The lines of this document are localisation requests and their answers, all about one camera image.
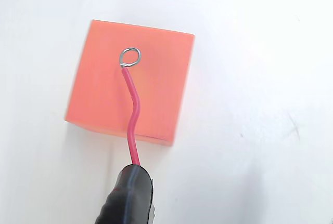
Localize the orange foam cube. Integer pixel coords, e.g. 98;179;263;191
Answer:
64;19;196;147

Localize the red wire with metal loop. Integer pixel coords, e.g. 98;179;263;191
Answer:
119;47;143;167

